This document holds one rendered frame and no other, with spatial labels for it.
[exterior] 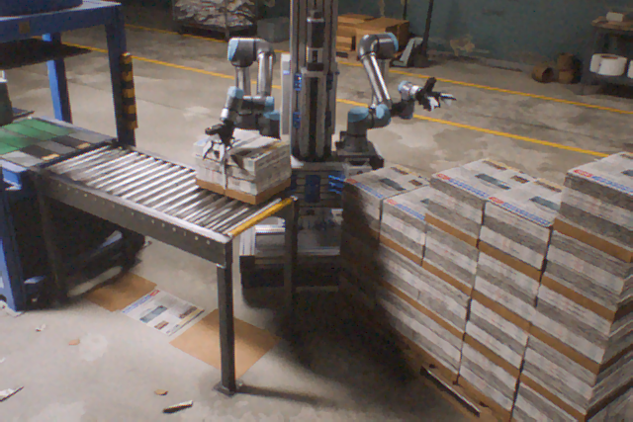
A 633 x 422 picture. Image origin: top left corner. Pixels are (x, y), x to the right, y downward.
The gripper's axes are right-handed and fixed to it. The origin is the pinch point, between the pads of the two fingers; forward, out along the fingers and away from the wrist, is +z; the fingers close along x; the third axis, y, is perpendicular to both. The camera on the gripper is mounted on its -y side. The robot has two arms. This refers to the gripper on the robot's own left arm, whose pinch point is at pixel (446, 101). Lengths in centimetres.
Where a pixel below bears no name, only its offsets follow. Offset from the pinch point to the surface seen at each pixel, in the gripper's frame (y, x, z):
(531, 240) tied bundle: 21, 35, 88
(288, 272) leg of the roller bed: 73, 88, -16
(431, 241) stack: 43, 43, 41
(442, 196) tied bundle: 20, 40, 44
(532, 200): 14, 21, 75
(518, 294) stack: 45, 38, 87
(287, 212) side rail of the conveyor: 40, 84, -17
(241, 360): 108, 123, -9
